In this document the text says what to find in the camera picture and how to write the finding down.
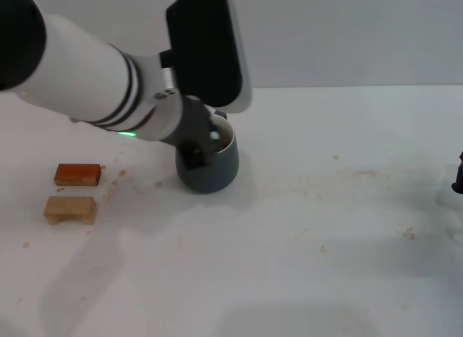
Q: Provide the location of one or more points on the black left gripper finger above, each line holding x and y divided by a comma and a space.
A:
214, 143
193, 156

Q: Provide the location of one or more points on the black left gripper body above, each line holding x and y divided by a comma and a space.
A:
191, 123

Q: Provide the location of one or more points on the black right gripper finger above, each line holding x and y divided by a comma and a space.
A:
458, 178

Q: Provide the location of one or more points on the grey ceramic cup with coffee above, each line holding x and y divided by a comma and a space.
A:
217, 170

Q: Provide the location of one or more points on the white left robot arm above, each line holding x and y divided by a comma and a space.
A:
79, 73

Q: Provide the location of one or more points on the reddish brown wooden block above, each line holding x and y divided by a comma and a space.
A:
77, 174

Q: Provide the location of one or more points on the light notched wooden block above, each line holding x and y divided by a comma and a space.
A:
70, 208

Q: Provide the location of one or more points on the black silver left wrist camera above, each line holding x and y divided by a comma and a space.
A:
206, 47

